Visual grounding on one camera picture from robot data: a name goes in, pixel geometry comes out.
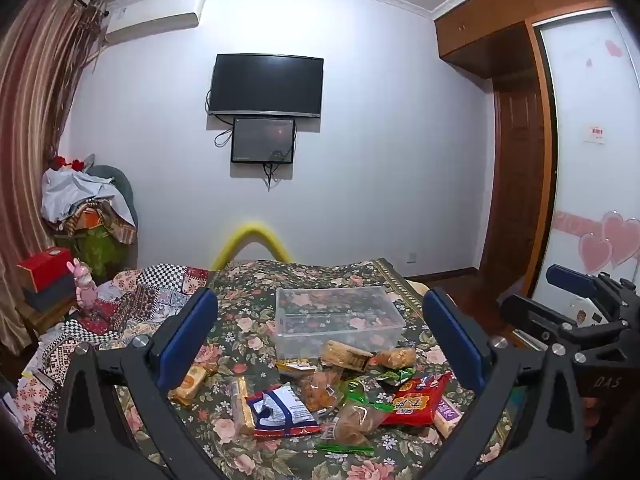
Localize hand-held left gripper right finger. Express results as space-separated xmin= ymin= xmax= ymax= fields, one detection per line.
xmin=422 ymin=287 xmax=588 ymax=480

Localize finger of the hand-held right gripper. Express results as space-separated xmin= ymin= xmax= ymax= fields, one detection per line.
xmin=499 ymin=294 xmax=588 ymax=348
xmin=545 ymin=264 xmax=601 ymax=303

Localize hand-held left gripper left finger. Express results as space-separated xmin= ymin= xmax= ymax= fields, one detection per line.
xmin=54 ymin=287 xmax=226 ymax=480

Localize clear plastic box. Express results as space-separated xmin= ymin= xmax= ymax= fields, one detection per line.
xmin=272 ymin=286 xmax=407 ymax=361

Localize blue white snack bag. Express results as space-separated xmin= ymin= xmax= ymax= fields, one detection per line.
xmin=246 ymin=381 xmax=322 ymax=439

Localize clear bag of orange snacks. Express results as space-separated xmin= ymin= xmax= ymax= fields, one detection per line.
xmin=299 ymin=369 xmax=347 ymax=415

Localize person's right hand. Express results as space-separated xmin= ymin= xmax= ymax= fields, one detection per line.
xmin=581 ymin=396 xmax=602 ymax=426

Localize orange round-logo biscuit packet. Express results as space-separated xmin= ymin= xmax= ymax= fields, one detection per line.
xmin=169 ymin=364 xmax=210 ymax=405

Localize orange textured cracker packet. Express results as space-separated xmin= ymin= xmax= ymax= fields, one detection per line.
xmin=371 ymin=346 xmax=417 ymax=369

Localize green snack packet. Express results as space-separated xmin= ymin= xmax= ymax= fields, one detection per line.
xmin=379 ymin=366 xmax=417 ymax=387

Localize patchwork quilt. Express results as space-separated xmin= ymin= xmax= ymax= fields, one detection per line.
xmin=10 ymin=262 xmax=215 ymax=478

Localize red snack packet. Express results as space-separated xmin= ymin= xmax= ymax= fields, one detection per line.
xmin=382 ymin=371 xmax=453 ymax=428

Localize floral blanket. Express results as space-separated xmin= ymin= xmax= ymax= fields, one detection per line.
xmin=125 ymin=257 xmax=516 ymax=480

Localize purple white snack packet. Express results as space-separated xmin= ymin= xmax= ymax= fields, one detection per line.
xmin=432 ymin=395 xmax=464 ymax=441

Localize cream cracker packet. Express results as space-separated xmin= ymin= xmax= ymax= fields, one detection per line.
xmin=229 ymin=376 xmax=257 ymax=437

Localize white sliding door pink hearts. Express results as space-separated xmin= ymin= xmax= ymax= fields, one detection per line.
xmin=530 ymin=7 xmax=640 ymax=323

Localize brown wooden door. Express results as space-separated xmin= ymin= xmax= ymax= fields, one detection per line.
xmin=479 ymin=79 xmax=557 ymax=283

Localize brown cracker packet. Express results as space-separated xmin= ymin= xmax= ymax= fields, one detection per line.
xmin=320 ymin=340 xmax=376 ymax=373

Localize pink rabbit toy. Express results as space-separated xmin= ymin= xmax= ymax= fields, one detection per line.
xmin=71 ymin=258 xmax=99 ymax=319

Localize yellow noodle snack packet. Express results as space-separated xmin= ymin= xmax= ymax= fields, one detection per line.
xmin=275 ymin=358 xmax=317 ymax=377

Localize green cloth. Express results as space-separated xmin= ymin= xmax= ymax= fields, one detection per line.
xmin=74 ymin=225 xmax=127 ymax=278

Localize yellow foam hoop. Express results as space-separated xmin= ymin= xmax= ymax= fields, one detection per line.
xmin=211 ymin=218 xmax=294 ymax=272

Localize bread in clear green wrapper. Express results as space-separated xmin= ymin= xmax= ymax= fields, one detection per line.
xmin=320 ymin=379 xmax=397 ymax=448

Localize grey box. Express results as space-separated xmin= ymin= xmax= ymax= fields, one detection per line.
xmin=22 ymin=272 xmax=77 ymax=312

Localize orange patterned cloth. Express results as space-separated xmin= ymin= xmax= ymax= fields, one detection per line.
xmin=60 ymin=199 xmax=137 ymax=247

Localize green strip wrapper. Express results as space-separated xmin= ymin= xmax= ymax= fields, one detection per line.
xmin=314 ymin=441 xmax=375 ymax=457

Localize red box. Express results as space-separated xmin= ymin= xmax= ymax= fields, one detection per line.
xmin=16 ymin=247 xmax=77 ymax=292

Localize grey green chair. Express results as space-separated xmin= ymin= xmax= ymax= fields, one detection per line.
xmin=91 ymin=164 xmax=140 ymax=241

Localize pile of clothes on chair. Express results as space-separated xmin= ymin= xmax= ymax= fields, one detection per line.
xmin=41 ymin=166 xmax=137 ymax=227

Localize small black monitor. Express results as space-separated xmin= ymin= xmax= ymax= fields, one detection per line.
xmin=230 ymin=116 xmax=297 ymax=165

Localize striped brown curtain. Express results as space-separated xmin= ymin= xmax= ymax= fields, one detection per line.
xmin=0 ymin=0 xmax=110 ymax=351

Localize wooden wardrobe cabinet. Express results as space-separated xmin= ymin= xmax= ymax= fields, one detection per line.
xmin=432 ymin=0 xmax=622 ymax=80

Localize white air conditioner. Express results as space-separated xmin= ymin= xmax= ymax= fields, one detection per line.
xmin=101 ymin=0 xmax=207 ymax=46

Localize black cable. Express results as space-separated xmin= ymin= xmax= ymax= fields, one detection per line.
xmin=263 ymin=147 xmax=297 ymax=192
xmin=204 ymin=89 xmax=235 ymax=149

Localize black wall television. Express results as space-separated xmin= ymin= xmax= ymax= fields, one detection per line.
xmin=207 ymin=53 xmax=324 ymax=120

